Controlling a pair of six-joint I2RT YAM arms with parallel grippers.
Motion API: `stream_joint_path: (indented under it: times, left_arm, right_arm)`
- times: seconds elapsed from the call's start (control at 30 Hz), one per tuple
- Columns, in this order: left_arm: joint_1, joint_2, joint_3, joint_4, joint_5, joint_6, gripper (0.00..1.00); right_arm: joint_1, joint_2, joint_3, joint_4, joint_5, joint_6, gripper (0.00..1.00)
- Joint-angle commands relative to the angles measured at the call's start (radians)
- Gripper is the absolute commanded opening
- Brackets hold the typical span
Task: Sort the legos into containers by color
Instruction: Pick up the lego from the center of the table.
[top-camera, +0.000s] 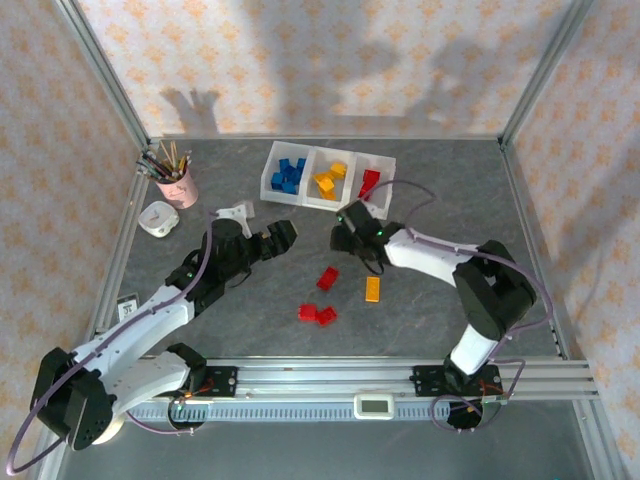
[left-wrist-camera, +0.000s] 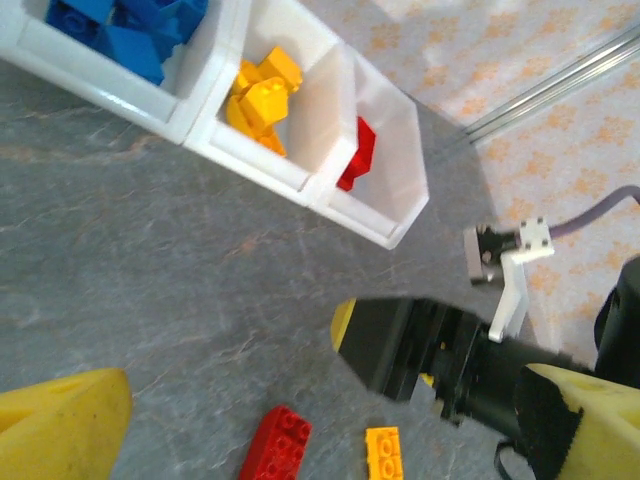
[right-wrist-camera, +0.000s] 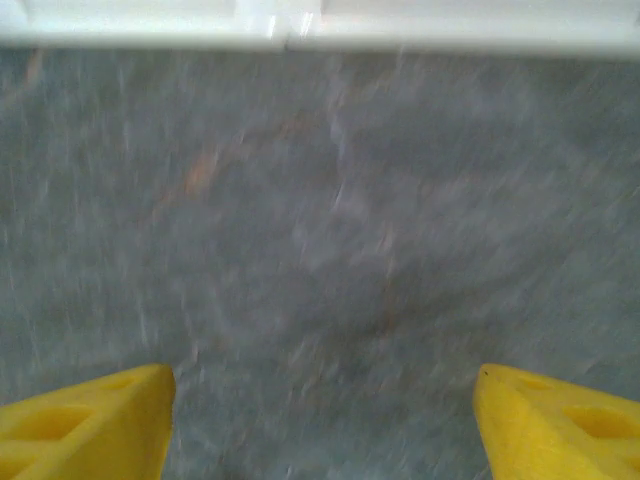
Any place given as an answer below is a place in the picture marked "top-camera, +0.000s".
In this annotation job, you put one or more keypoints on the short yellow lego brick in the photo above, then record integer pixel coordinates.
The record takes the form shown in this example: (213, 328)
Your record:
(329, 196)
(338, 170)

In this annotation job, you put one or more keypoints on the aluminium frame back bar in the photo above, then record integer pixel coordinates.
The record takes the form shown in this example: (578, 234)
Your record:
(325, 137)

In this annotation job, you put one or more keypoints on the aluminium frame post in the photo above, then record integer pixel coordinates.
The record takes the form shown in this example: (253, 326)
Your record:
(543, 75)
(106, 75)

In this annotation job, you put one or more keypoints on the white printed card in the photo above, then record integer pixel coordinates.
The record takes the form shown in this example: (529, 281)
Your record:
(129, 307)

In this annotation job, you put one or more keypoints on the pink pencil cup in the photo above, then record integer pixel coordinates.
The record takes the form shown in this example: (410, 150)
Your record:
(177, 192)

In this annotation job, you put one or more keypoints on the natural wood pencil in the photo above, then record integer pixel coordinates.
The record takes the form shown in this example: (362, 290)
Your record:
(174, 152)
(165, 152)

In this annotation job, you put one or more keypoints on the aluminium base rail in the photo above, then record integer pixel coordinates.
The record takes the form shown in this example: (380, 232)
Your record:
(320, 377)

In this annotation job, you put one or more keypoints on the dark pencil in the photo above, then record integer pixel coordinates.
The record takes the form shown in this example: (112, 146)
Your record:
(157, 161)
(152, 169)

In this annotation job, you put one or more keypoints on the red lego brick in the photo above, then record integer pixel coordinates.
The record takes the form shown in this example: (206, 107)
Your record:
(327, 278)
(371, 176)
(366, 190)
(326, 315)
(307, 312)

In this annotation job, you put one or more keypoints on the masking tape roll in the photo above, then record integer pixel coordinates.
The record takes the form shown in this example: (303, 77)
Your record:
(116, 429)

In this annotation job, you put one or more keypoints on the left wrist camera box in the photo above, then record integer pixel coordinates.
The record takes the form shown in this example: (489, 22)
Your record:
(236, 212)

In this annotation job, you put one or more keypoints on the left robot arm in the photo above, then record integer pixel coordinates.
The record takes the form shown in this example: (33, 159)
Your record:
(140, 320)

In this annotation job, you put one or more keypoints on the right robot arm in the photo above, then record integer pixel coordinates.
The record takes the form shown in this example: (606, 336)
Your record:
(425, 255)

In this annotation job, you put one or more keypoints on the white digital timer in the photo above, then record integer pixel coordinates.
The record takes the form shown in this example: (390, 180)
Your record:
(372, 406)

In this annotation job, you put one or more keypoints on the aluminium frame side rail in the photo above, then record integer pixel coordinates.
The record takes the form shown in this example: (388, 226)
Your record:
(125, 225)
(517, 190)

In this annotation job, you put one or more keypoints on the white plastic bin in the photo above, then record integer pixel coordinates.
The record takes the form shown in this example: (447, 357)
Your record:
(312, 200)
(385, 170)
(280, 197)

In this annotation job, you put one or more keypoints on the yellow pencil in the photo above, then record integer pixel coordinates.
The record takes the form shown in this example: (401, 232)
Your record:
(184, 163)

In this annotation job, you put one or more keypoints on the long yellow lego brick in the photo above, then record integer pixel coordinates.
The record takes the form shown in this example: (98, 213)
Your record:
(327, 188)
(372, 289)
(322, 178)

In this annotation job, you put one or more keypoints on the blue lego brick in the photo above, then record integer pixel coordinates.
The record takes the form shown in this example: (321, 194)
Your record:
(289, 174)
(301, 165)
(277, 180)
(297, 178)
(290, 188)
(285, 164)

